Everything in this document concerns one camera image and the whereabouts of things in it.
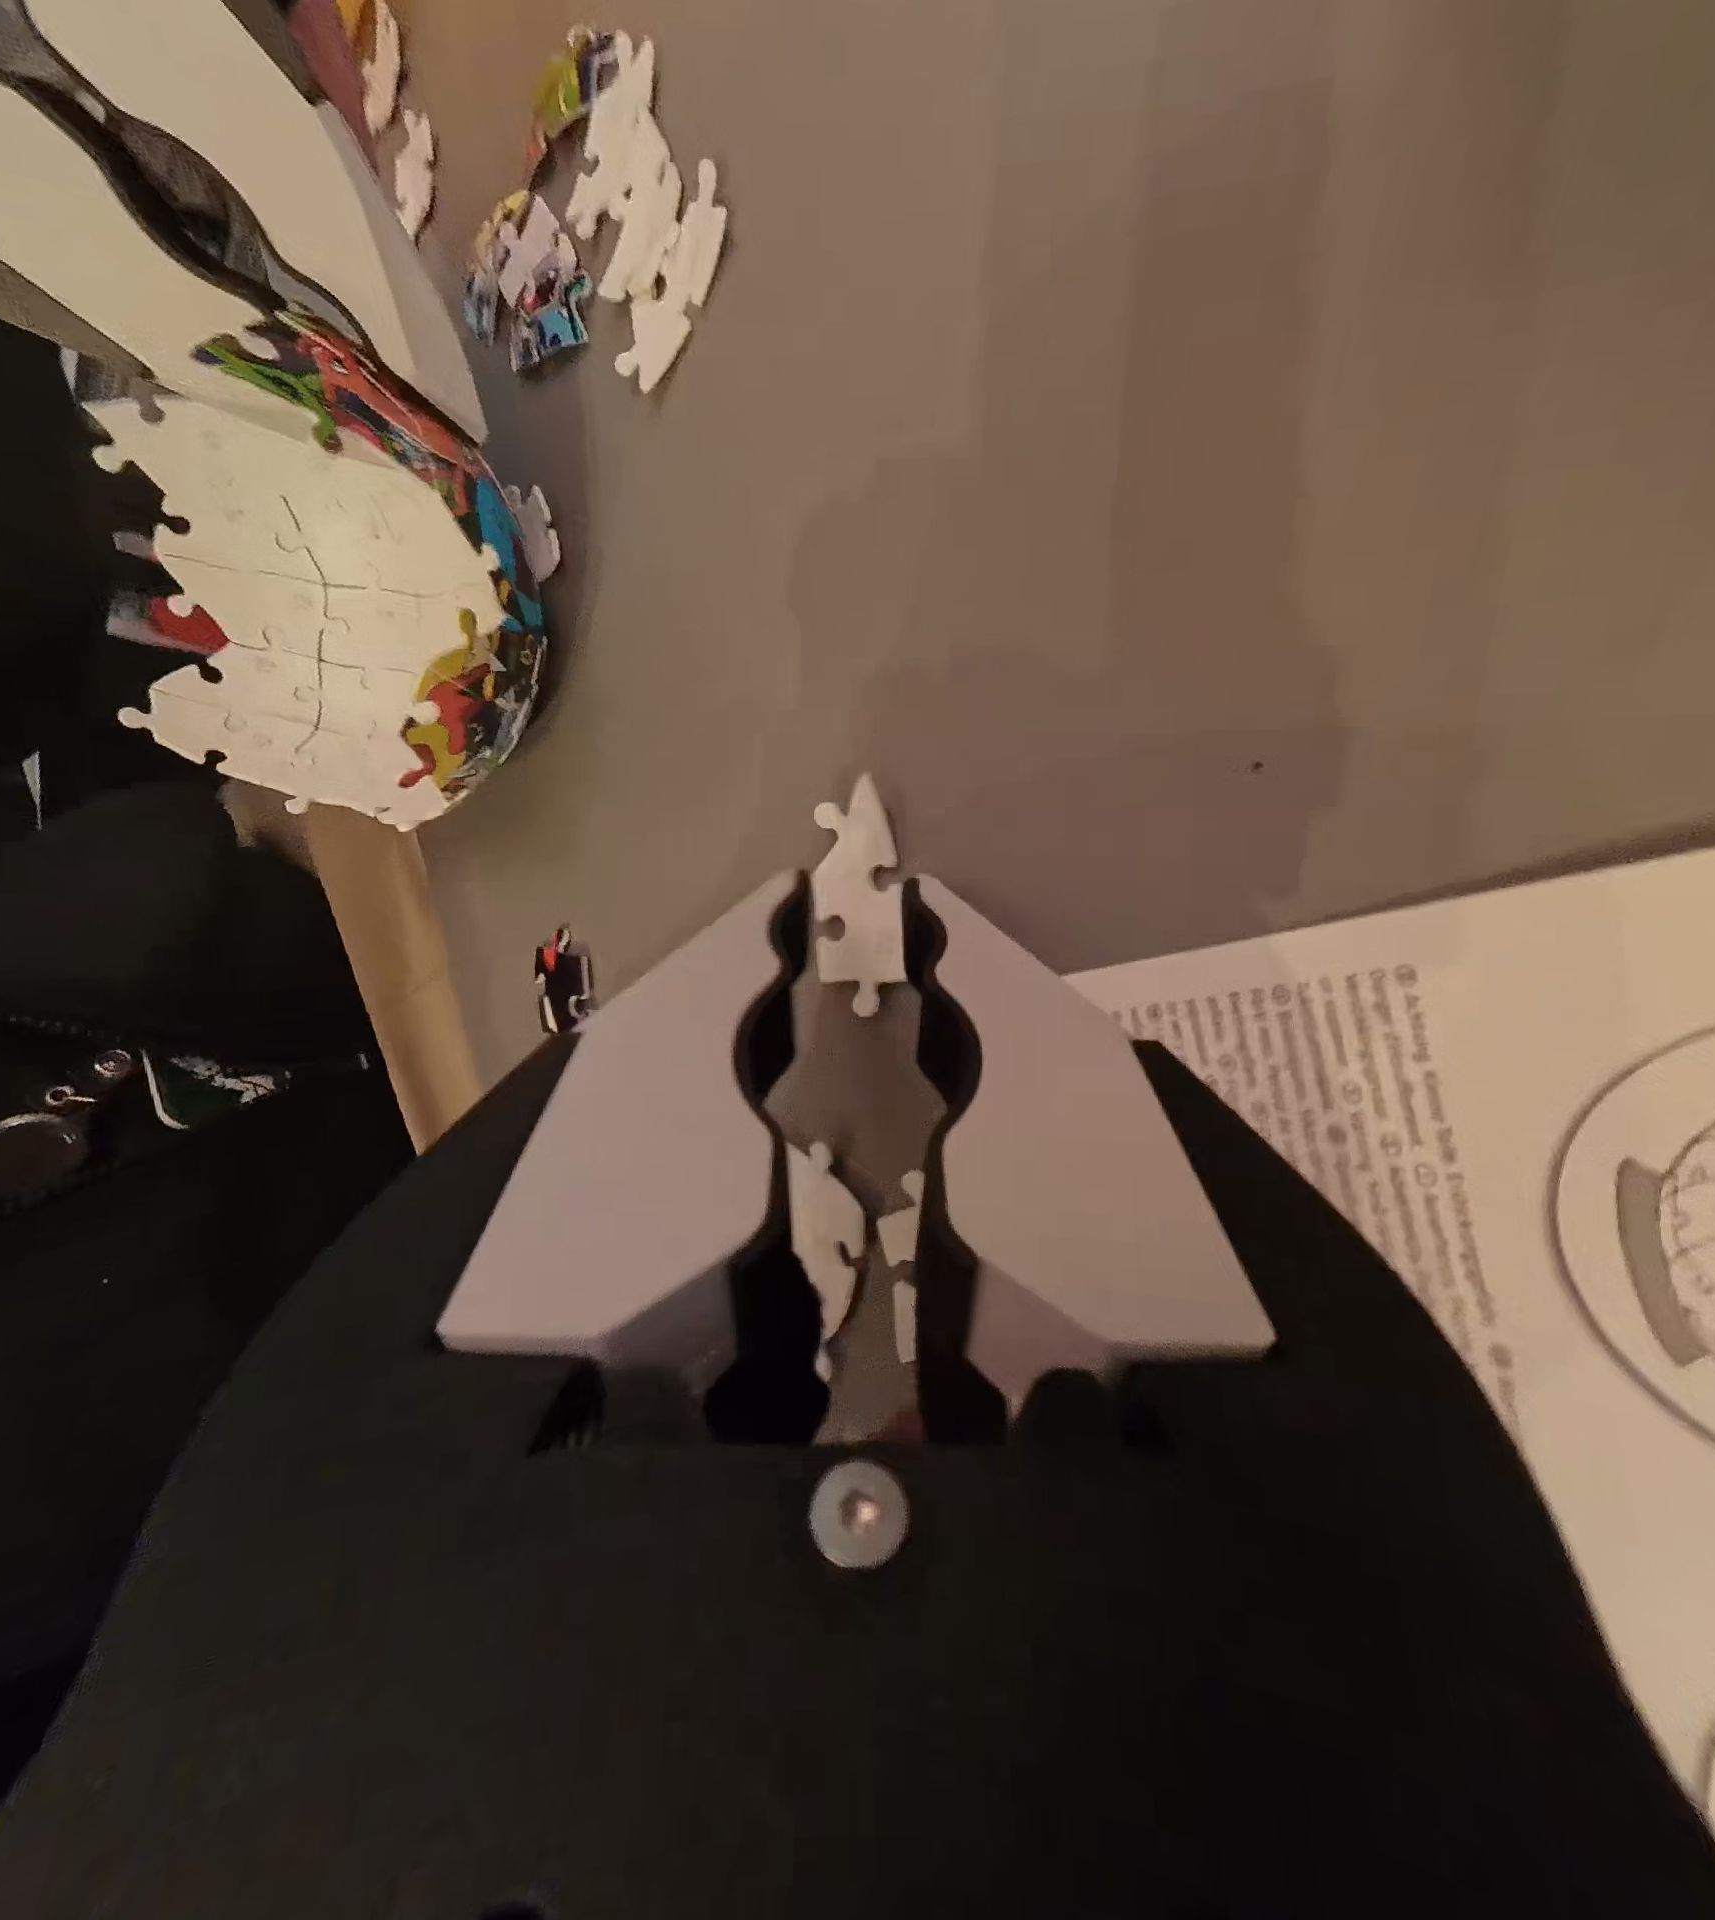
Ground person's black jacket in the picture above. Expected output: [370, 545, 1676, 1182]
[0, 780, 417, 1920]

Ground heap of loose puzzle pieces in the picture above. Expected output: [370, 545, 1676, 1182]
[337, 0, 731, 396]

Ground puzzle instruction leaflet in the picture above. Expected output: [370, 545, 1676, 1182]
[1068, 826, 1715, 1920]

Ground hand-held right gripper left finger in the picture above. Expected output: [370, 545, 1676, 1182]
[434, 871, 837, 1445]

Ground black red puzzle piece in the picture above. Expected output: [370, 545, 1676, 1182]
[534, 927, 602, 1036]

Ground partly built puzzle ball shell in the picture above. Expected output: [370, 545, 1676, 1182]
[84, 308, 561, 833]

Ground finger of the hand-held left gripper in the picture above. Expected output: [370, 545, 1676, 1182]
[0, 75, 337, 396]
[22, 0, 494, 445]

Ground black white patterned card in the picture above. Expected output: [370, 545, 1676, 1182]
[145, 1048, 378, 1130]

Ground person's beige trousers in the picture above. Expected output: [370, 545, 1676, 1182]
[309, 818, 483, 1153]

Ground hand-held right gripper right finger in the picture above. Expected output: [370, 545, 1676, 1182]
[894, 874, 1277, 1445]

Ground metal badge reel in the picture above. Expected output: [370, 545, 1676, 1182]
[0, 1048, 139, 1195]

